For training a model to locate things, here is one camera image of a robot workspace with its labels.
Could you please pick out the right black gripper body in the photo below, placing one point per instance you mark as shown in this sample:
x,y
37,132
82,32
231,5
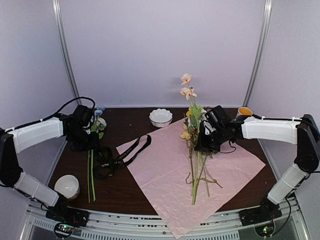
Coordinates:
x,y
213,142

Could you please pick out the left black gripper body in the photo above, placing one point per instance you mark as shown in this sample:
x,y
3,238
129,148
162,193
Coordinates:
x,y
82,140

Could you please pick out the blue flower stem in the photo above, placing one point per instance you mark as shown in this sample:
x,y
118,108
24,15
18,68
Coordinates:
x,y
99,111

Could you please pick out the black printed ribbon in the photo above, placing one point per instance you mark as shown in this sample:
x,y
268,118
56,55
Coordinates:
x,y
108,164

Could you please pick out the patterned mug orange inside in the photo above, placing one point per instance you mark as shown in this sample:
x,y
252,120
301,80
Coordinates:
x,y
243,113

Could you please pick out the dark yellow flower stem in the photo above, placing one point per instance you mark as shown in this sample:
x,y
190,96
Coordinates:
x,y
205,175

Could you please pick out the peach flower stem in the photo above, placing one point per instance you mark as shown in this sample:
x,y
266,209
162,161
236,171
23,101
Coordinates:
x,y
192,110

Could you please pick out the scalloped white bowl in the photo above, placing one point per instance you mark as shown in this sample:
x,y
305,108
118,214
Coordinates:
x,y
160,117

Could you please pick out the pink wrapping paper sheet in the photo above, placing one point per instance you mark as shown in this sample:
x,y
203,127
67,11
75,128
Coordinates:
x,y
162,173

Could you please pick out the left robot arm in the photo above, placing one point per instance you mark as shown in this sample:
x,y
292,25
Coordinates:
x,y
73,127

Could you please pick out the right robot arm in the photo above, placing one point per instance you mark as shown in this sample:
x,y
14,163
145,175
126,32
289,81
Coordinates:
x,y
218,128

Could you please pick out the round white bowl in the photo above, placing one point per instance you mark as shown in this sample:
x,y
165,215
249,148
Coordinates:
x,y
68,186

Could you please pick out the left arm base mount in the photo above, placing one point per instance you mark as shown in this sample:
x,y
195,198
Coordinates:
x,y
73,217

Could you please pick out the front aluminium rail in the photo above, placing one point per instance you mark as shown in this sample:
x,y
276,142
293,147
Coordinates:
x,y
225,225

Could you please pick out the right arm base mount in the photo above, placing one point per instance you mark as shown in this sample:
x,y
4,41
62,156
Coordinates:
x,y
257,215

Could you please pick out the left aluminium frame post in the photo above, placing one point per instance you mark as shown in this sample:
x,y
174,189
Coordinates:
x,y
64,47

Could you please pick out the aluminium frame post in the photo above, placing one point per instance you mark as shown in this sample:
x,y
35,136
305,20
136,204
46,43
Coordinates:
x,y
264,31
64,47

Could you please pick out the right aluminium frame post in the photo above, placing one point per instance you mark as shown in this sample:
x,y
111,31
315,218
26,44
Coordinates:
x,y
264,31

